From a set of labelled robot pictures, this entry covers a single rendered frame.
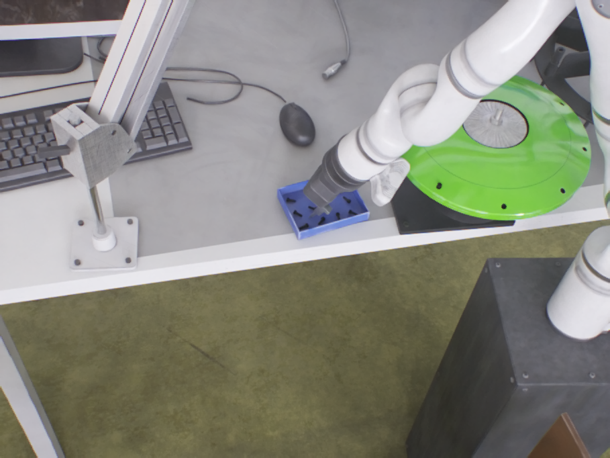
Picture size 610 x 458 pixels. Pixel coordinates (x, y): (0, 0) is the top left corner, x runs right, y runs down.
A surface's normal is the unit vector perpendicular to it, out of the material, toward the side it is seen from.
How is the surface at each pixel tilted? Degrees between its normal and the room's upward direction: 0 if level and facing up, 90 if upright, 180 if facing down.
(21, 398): 90
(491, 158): 8
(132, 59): 53
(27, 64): 0
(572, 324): 90
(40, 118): 6
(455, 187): 24
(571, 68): 93
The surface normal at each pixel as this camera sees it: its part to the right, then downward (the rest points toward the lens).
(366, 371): 0.07, -0.58
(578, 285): -0.89, 0.33
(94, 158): 0.73, 0.58
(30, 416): 0.21, 0.80
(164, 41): -0.50, 0.11
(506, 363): -1.00, 0.00
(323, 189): -0.29, 0.54
